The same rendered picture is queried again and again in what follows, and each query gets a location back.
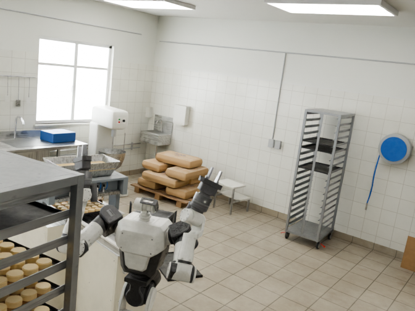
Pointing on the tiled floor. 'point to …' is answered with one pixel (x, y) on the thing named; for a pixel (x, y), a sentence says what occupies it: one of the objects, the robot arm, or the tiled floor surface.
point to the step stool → (232, 193)
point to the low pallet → (162, 195)
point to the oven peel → (408, 259)
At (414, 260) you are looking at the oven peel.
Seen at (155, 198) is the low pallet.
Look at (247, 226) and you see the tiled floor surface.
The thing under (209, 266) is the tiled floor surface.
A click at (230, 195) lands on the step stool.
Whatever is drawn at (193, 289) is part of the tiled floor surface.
